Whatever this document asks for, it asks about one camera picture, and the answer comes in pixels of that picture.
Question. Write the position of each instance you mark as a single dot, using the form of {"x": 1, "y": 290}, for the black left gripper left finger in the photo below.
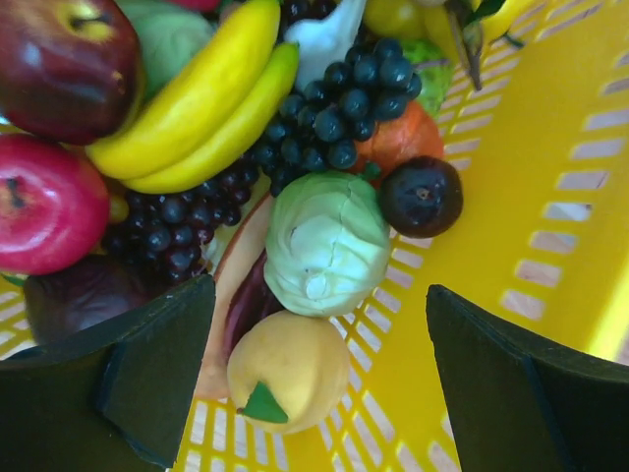
{"x": 112, "y": 397}

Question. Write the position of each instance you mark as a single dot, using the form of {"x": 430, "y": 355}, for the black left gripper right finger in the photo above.
{"x": 518, "y": 401}

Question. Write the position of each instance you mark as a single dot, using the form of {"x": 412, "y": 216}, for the purple eggplant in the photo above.
{"x": 94, "y": 290}

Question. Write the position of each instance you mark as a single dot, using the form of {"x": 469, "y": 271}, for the purple onion slice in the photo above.
{"x": 236, "y": 287}

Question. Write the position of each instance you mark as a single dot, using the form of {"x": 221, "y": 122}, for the dark red grape bunch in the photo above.
{"x": 166, "y": 234}

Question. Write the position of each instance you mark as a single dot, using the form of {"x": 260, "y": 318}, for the yellow orange fruit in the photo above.
{"x": 288, "y": 372}

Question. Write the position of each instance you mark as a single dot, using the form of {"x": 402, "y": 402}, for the bright red apple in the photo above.
{"x": 54, "y": 206}

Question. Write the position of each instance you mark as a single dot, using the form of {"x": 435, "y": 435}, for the dark purple plum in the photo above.
{"x": 421, "y": 198}

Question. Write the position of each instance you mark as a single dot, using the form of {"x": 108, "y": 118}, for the green cabbage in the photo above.
{"x": 327, "y": 245}

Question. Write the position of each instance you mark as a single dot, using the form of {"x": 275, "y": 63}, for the yellow plastic basket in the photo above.
{"x": 543, "y": 243}

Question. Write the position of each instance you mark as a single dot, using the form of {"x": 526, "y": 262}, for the orange fruit lower middle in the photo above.
{"x": 394, "y": 142}

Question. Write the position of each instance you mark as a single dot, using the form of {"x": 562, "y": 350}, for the yellow banana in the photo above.
{"x": 211, "y": 113}

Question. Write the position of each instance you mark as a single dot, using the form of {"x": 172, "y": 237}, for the dark red apple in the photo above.
{"x": 71, "y": 71}

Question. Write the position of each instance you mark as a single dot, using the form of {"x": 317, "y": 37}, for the white garlic bulb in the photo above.
{"x": 322, "y": 42}

